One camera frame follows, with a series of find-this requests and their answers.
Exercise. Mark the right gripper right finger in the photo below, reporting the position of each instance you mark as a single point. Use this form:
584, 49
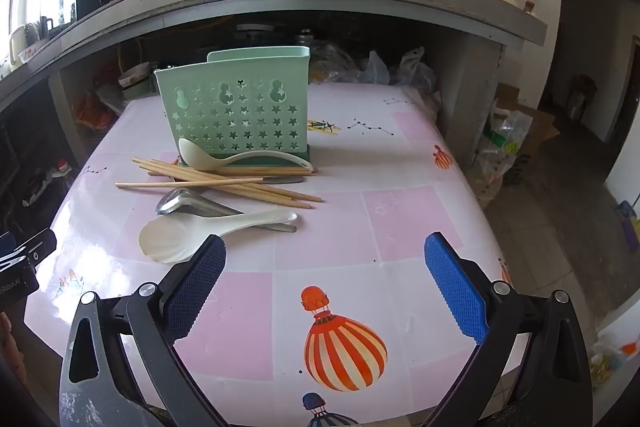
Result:
553, 385

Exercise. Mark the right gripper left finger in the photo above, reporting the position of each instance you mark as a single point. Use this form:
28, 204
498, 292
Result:
120, 366

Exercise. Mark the white rice paddle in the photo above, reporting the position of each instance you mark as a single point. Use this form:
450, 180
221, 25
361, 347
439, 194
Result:
175, 238

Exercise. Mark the large metal spoon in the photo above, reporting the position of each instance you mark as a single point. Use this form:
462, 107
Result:
190, 204

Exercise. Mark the orange snack bag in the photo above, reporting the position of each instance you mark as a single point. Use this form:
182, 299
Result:
92, 113

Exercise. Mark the pink patterned tablecloth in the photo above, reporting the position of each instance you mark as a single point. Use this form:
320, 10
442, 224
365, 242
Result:
343, 307

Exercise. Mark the stacked bowls under counter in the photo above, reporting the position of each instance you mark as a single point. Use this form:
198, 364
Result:
137, 82

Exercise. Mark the green plastic utensil holder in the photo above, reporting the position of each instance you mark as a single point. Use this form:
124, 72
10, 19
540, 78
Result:
240, 100

